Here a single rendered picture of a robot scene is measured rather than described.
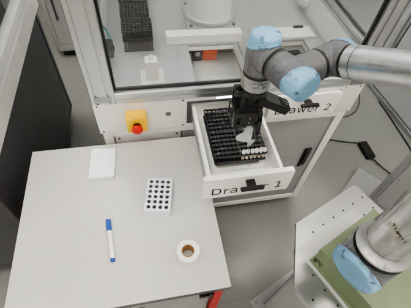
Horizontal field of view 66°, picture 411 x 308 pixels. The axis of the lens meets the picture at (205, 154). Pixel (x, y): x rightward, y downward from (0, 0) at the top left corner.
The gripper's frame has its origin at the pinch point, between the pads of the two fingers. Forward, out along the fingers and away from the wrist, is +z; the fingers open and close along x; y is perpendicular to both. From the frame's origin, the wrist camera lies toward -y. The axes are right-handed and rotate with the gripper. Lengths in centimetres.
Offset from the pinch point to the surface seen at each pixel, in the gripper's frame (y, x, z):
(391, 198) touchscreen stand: -99, -13, 74
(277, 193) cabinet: -40, -30, 84
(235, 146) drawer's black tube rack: 1.7, -5.7, 10.0
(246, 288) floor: -11, 16, 98
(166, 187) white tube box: 26.6, 3.4, 18.0
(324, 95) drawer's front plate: -36.0, -22.4, 3.6
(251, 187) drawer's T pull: 1.4, 13.6, 6.9
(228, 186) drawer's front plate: 7.6, 10.5, 9.6
